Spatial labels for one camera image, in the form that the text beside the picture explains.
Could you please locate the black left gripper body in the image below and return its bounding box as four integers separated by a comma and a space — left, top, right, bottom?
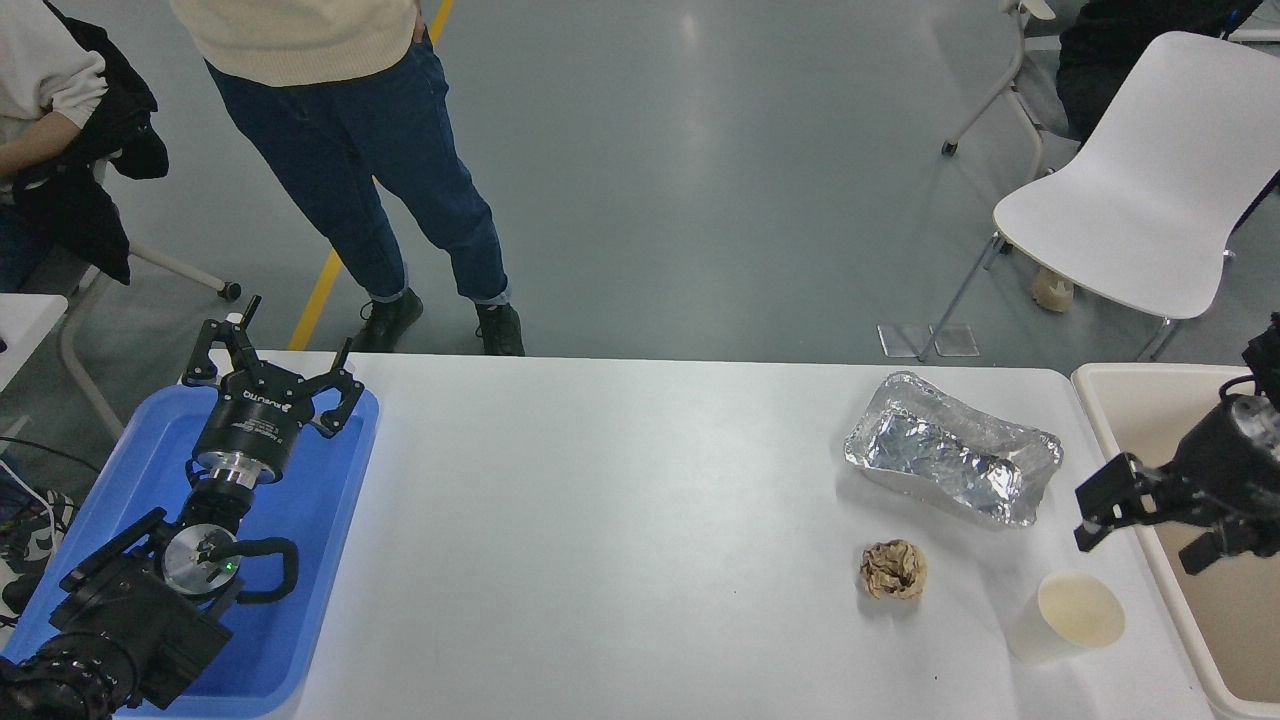
192, 365, 313, 471

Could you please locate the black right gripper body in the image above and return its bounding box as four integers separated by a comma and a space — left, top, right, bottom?
1165, 398, 1280, 521

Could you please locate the white-legged chair with castor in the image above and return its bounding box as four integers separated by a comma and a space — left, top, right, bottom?
940, 0, 1079, 181

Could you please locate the grey chair with white legs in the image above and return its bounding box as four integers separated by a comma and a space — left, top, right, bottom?
20, 240, 243, 441

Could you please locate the large pale bin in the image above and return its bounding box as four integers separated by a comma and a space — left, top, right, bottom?
1070, 362, 1280, 720

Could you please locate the seated person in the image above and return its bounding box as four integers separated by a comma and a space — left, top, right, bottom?
0, 0, 109, 293

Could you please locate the small white table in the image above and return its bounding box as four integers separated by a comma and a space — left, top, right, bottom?
0, 293, 69, 393

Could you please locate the crumpled tan paper ball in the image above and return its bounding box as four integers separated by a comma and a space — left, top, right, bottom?
858, 538, 928, 601

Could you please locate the black jacket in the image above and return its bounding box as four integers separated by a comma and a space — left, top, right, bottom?
10, 0, 171, 286

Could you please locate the black and white sneaker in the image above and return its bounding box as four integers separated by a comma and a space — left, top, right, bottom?
0, 488, 77, 579

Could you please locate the blue plastic tray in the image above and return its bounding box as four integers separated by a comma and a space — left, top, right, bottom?
0, 385, 381, 719

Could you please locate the white paper cup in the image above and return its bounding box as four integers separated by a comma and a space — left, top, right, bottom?
1004, 570, 1127, 667

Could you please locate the standing person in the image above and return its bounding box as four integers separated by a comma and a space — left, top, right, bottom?
168, 0, 526, 358

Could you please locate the white shell chair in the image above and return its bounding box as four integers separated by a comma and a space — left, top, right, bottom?
918, 30, 1280, 363

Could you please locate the crumpled foil tray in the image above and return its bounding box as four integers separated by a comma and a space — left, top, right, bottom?
843, 372, 1064, 529

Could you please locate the beige shoe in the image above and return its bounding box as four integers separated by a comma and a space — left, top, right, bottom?
1030, 267, 1077, 315

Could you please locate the black cable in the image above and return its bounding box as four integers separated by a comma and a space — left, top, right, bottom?
0, 436, 103, 477

